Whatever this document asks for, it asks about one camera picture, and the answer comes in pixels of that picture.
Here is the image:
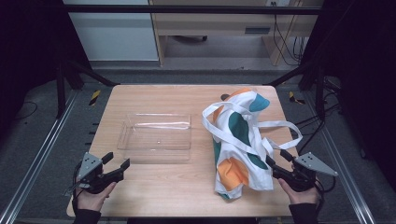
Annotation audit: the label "black horizontal frame bar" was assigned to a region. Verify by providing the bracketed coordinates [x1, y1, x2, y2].
[64, 4, 323, 16]

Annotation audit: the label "grey tape piece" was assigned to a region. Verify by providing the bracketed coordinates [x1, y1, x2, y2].
[63, 183, 82, 198]

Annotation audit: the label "thin black floor cable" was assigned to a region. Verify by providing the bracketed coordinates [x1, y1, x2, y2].
[15, 101, 39, 120]

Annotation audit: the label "clear plastic box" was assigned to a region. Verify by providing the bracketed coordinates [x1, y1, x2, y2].
[116, 112, 193, 162]

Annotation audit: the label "left hand-held gripper cable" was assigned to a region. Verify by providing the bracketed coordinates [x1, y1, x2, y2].
[70, 162, 86, 204]

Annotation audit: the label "right hand-held gripper cable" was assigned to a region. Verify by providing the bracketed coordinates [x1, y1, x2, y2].
[312, 175, 338, 224]

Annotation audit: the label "black frame post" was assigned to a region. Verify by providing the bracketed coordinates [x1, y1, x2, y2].
[314, 64, 327, 120]

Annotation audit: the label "hanging black cables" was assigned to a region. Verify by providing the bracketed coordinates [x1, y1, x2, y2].
[272, 1, 307, 67]

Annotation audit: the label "yellow and black tape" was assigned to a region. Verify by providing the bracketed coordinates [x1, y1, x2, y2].
[88, 89, 102, 106]
[288, 91, 306, 105]

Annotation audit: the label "aluminium rail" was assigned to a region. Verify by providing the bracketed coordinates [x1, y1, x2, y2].
[0, 90, 78, 224]
[303, 91, 377, 224]

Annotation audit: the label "person's left hand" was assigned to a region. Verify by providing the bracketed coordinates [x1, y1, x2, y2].
[74, 181, 118, 213]

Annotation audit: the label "white patterned tote bag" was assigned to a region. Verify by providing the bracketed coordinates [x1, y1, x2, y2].
[201, 87, 304, 200]

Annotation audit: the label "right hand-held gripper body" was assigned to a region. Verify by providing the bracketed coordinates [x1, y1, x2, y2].
[273, 151, 339, 192]

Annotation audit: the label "black diagonal frame brace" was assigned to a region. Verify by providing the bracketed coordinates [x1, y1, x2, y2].
[265, 62, 316, 88]
[64, 59, 120, 88]

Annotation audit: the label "hand-held gripper cable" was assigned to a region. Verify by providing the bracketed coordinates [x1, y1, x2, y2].
[70, 162, 86, 204]
[312, 175, 338, 224]

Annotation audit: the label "dark curtain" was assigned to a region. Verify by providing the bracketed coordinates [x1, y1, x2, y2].
[300, 0, 396, 190]
[0, 0, 92, 138]

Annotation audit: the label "person's right hand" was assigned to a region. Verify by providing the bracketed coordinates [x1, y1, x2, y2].
[277, 177, 321, 205]

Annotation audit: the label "white cabinet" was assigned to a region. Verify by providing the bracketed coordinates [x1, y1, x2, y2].
[63, 0, 160, 62]

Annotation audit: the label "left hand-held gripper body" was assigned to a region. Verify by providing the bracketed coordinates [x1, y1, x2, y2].
[76, 151, 125, 194]

